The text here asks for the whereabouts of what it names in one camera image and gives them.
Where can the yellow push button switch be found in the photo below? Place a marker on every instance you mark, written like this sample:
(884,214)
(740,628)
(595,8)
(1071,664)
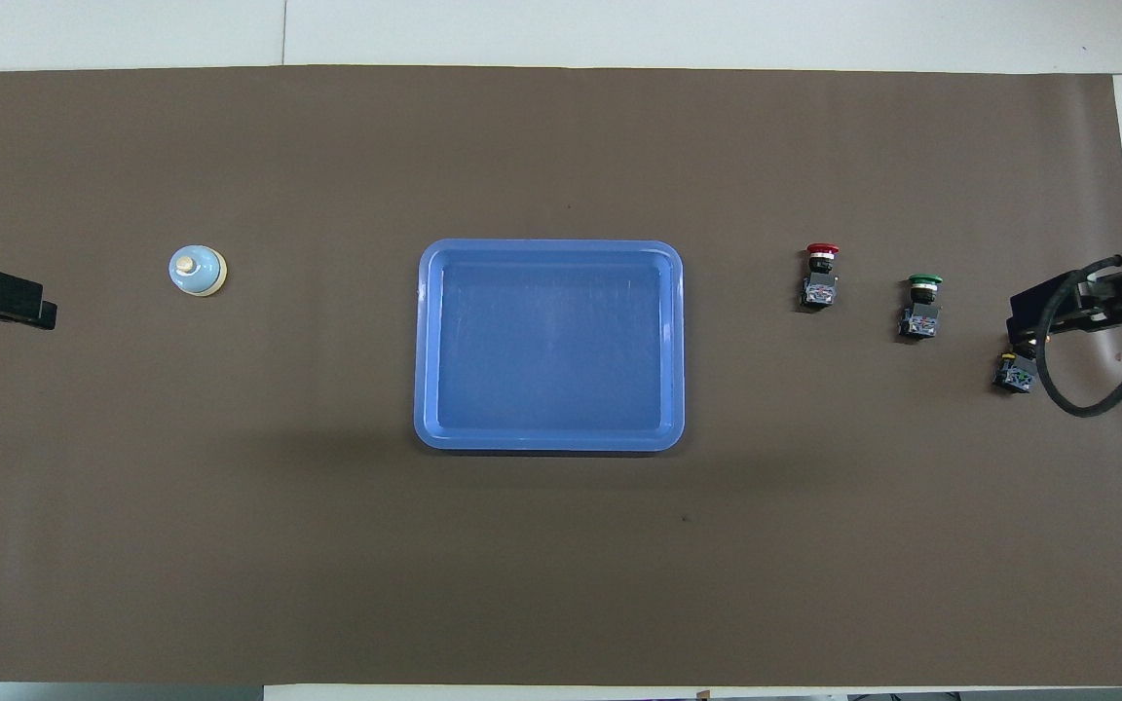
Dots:
(1014,375)

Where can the green push button switch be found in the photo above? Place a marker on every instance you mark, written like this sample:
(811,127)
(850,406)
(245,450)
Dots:
(921,316)

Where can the red push button switch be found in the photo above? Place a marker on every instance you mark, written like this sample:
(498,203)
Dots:
(820,287)

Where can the light blue call bell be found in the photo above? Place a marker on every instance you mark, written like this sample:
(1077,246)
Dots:
(196,271)

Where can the blue plastic tray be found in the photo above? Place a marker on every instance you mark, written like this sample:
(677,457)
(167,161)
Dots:
(551,346)

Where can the brown table mat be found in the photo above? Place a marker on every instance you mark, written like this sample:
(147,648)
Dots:
(327,565)

